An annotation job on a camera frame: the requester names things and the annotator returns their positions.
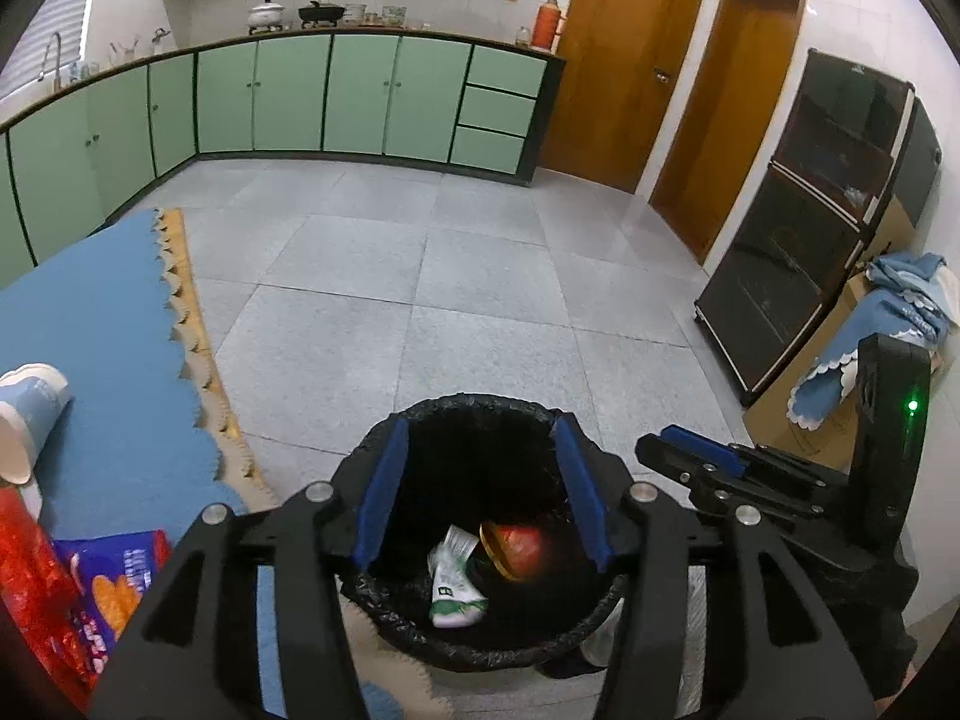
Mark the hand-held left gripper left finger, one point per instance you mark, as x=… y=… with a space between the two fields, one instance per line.
x=381 y=499

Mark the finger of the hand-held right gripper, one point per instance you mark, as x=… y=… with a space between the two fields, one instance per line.
x=667 y=461
x=705 y=450

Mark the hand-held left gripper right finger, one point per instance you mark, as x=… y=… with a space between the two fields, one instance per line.
x=583 y=499

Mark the trash bin with black bag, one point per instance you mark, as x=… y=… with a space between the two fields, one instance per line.
x=480 y=465

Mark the blue and white paper cup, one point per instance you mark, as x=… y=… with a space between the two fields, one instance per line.
x=30 y=412

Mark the red yellow wrapper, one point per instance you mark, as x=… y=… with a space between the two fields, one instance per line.
x=526 y=547

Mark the cardboard box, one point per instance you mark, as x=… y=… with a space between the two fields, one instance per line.
x=780 y=420

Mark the blue cloth with white trim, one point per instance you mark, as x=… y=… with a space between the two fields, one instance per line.
x=892 y=307

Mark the white green crumpled packet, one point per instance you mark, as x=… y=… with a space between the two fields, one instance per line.
x=450 y=592

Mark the black glass display cabinet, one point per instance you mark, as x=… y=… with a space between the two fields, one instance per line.
x=810 y=210

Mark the blue snack packet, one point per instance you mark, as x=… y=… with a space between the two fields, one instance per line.
x=112 y=577

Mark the blue scalloped tablecloth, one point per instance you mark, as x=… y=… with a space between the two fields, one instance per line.
x=97 y=330

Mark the brown wooden door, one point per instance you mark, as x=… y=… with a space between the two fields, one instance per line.
x=615 y=67
x=727 y=112

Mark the red snack packet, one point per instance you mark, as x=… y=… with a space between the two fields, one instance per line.
x=30 y=577

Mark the green base cabinet run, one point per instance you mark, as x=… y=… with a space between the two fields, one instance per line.
x=292 y=90

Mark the orange thermos flask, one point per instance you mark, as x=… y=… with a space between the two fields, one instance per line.
x=547 y=22

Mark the glass jar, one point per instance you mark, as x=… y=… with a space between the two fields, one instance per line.
x=355 y=13

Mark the black cooking pot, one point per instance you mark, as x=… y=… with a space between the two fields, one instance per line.
x=322 y=13

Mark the white cooking pot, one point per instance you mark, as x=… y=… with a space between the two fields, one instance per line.
x=266 y=15

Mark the white utensil rack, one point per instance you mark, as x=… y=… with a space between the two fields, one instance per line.
x=125 y=52

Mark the steel kitchen faucet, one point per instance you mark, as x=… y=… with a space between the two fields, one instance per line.
x=52 y=52

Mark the white window blinds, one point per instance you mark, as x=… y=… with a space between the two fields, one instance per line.
x=52 y=7

